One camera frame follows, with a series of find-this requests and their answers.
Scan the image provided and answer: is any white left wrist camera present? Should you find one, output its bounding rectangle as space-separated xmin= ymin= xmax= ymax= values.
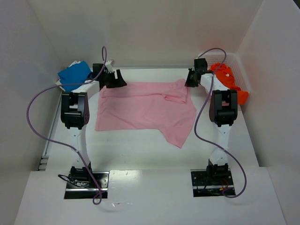
xmin=105 ymin=60 xmax=115 ymax=73

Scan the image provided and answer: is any pink t-shirt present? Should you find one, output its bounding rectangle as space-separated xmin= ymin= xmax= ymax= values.
xmin=95 ymin=79 xmax=196 ymax=148

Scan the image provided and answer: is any blue folded t-shirt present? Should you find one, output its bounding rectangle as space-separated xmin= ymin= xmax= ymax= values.
xmin=58 ymin=61 xmax=91 ymax=92

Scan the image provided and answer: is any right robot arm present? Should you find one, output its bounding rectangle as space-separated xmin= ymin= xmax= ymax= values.
xmin=185 ymin=58 xmax=238 ymax=184

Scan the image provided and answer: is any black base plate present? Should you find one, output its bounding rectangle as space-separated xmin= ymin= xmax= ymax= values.
xmin=63 ymin=171 xmax=110 ymax=200
xmin=190 ymin=170 xmax=236 ymax=197

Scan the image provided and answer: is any orange crumpled t-shirt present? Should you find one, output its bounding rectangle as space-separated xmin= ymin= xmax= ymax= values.
xmin=215 ymin=64 xmax=249 ymax=105

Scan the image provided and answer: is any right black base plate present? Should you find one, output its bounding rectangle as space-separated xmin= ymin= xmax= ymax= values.
xmin=190 ymin=170 xmax=236 ymax=197

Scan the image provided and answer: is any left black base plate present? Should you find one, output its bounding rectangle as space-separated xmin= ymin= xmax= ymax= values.
xmin=63 ymin=171 xmax=110 ymax=200

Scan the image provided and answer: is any white perforated plastic basket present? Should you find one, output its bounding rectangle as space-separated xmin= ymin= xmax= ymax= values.
xmin=198 ymin=50 xmax=251 ymax=93

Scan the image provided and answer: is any white folded t-shirt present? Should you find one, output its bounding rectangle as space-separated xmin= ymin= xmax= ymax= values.
xmin=55 ymin=60 xmax=81 ymax=91

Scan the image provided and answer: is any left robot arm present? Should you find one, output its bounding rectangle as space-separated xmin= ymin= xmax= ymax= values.
xmin=60 ymin=60 xmax=127 ymax=188

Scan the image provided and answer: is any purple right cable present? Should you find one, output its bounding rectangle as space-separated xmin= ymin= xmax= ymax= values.
xmin=193 ymin=48 xmax=248 ymax=199

